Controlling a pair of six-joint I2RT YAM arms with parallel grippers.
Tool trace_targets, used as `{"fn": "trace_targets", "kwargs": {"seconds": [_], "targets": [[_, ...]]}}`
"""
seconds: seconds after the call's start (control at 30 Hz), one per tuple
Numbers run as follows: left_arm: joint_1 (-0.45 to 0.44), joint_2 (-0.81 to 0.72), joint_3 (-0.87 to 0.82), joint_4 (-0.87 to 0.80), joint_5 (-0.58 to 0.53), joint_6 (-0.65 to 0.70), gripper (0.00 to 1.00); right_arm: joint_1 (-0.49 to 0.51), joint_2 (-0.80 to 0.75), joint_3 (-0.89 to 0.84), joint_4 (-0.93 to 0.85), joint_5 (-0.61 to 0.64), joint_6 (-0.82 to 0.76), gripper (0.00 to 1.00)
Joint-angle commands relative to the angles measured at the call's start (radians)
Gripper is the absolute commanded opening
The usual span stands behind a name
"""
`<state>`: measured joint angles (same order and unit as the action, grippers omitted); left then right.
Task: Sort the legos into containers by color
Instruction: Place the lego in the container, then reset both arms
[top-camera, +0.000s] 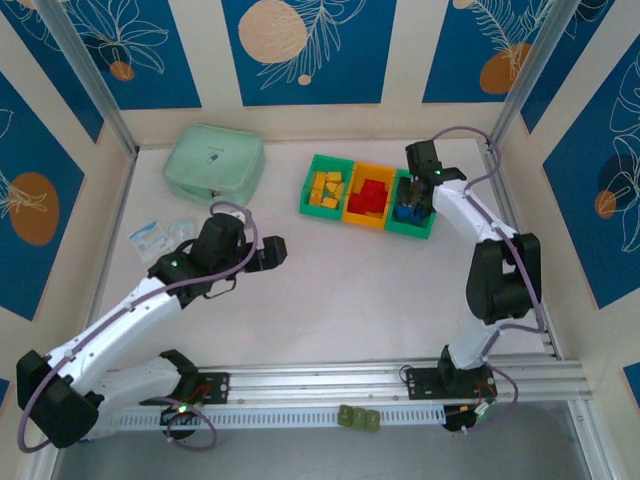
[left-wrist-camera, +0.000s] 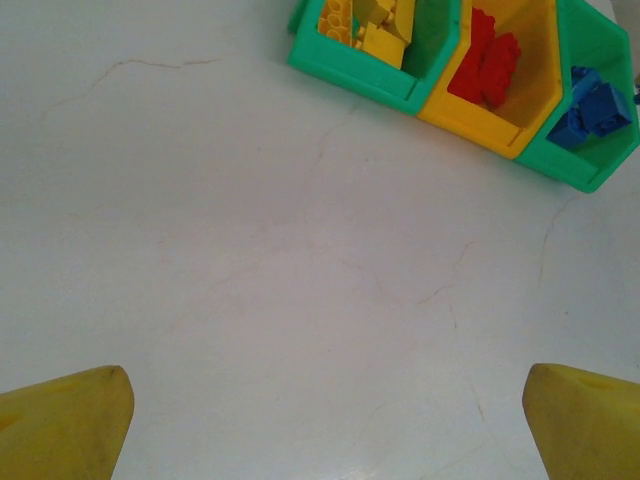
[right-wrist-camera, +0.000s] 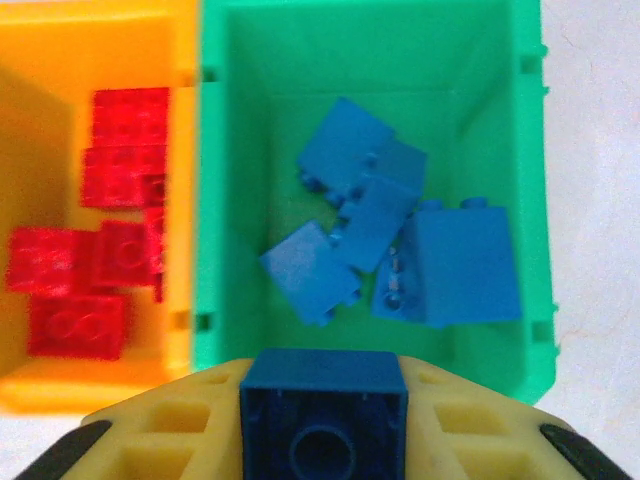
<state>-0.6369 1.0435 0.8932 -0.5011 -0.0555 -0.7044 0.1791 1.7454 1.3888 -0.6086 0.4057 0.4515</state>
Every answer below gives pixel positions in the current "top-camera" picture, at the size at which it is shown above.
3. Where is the black base connector box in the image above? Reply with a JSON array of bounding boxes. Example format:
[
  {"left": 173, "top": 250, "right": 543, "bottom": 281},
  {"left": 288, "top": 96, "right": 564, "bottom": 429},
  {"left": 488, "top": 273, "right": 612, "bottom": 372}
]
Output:
[
  {"left": 158, "top": 403, "right": 201, "bottom": 442},
  {"left": 442, "top": 403, "right": 490, "bottom": 437}
]

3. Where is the clear plastic packet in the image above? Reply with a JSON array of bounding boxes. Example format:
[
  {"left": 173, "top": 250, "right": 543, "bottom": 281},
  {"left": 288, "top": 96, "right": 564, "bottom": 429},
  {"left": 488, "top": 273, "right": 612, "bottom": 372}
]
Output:
[{"left": 167, "top": 217, "right": 200, "bottom": 242}]

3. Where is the green plastic bin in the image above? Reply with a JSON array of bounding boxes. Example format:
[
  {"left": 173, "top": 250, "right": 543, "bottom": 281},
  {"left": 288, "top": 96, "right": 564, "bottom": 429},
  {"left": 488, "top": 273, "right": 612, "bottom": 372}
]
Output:
[
  {"left": 298, "top": 153, "right": 357, "bottom": 223},
  {"left": 384, "top": 168, "right": 441, "bottom": 240}
]

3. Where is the aluminium frame post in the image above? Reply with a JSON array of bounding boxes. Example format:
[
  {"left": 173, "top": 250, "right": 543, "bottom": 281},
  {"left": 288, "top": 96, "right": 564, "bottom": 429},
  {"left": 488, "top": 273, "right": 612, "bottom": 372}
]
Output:
[
  {"left": 487, "top": 0, "right": 584, "bottom": 151},
  {"left": 35, "top": 0, "right": 140, "bottom": 157}
]

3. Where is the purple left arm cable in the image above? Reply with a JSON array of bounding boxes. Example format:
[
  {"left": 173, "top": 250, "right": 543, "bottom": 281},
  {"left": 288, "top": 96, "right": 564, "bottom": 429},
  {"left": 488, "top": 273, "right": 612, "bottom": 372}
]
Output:
[{"left": 16, "top": 200, "right": 260, "bottom": 454}]

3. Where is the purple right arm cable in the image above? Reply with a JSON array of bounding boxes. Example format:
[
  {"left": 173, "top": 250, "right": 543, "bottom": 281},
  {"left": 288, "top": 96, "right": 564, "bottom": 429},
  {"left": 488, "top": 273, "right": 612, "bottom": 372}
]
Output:
[{"left": 430, "top": 124, "right": 546, "bottom": 437}]

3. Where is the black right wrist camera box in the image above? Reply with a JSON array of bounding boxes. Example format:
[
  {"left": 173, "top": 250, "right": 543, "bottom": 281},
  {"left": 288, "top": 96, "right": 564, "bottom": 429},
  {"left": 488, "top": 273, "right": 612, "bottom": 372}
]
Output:
[{"left": 404, "top": 140, "right": 442, "bottom": 177}]

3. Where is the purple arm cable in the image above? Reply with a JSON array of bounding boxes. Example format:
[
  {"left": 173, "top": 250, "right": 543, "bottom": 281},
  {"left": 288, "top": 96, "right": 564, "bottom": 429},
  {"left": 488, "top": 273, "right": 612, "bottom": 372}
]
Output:
[
  {"left": 430, "top": 124, "right": 546, "bottom": 437},
  {"left": 16, "top": 200, "right": 260, "bottom": 454}
]

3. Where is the long aluminium base rail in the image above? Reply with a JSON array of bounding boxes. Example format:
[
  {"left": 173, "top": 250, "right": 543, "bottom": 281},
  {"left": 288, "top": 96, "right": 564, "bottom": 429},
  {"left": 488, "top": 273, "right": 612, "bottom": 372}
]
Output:
[{"left": 117, "top": 355, "right": 587, "bottom": 404}]

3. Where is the white and blue packet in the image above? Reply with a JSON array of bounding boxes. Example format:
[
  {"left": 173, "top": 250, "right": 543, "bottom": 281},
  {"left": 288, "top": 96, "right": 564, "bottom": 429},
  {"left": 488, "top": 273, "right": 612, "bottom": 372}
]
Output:
[{"left": 126, "top": 219, "right": 175, "bottom": 265}]

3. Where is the mint green zip pouch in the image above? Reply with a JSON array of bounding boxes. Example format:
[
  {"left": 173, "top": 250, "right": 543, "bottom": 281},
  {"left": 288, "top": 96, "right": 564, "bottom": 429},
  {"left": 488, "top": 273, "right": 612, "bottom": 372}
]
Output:
[{"left": 160, "top": 123, "right": 267, "bottom": 210}]

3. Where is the black looped cable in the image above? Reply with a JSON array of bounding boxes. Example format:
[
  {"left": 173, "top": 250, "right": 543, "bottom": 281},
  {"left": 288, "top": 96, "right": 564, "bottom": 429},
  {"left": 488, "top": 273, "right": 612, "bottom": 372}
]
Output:
[{"left": 202, "top": 276, "right": 238, "bottom": 300}]

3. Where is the aluminium side rail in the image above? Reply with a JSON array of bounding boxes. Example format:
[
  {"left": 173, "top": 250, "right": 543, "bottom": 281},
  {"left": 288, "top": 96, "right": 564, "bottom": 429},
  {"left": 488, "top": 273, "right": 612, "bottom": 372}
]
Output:
[{"left": 482, "top": 142, "right": 566, "bottom": 362}]

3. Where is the white slotted cable duct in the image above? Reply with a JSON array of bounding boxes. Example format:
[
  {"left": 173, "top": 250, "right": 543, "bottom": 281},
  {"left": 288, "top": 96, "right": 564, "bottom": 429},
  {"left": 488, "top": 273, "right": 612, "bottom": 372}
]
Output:
[{"left": 122, "top": 403, "right": 447, "bottom": 432}]

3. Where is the orange plastic bin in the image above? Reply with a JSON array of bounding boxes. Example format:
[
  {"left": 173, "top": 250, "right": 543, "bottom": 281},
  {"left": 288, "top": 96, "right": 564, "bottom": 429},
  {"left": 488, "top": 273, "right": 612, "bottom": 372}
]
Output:
[{"left": 341, "top": 159, "right": 399, "bottom": 231}]

